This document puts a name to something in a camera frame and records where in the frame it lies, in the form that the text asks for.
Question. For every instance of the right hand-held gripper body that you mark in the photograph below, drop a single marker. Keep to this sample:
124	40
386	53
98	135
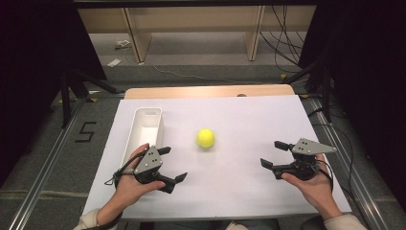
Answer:
308	148

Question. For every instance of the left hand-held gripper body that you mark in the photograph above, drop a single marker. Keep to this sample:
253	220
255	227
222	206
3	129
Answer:
148	161

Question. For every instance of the white plastic bin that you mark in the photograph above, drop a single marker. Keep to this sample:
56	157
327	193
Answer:
145	131

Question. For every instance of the yellow tennis ball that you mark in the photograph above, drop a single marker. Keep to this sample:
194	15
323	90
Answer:
205	138

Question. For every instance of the person's left hand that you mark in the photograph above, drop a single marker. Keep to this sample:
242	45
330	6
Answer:
127	188

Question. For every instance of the person's right hand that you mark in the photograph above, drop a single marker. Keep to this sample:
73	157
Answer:
316	191

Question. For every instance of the white board sheet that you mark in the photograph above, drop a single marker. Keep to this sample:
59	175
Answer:
249	179

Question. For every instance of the black tripod stand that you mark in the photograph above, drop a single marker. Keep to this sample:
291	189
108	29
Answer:
325	96
65	99

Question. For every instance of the black curtain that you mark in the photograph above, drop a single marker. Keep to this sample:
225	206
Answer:
373	80
32	64

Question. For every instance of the white paper scrap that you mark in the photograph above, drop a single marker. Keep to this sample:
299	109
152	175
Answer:
114	62

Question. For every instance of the small clutter on floor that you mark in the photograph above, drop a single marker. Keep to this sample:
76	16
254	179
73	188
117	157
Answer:
123	44

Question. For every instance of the aluminium floor rail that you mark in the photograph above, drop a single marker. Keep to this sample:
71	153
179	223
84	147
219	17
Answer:
351	179
44	174

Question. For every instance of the light wooden desk frame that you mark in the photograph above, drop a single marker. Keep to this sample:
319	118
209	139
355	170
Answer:
191	19

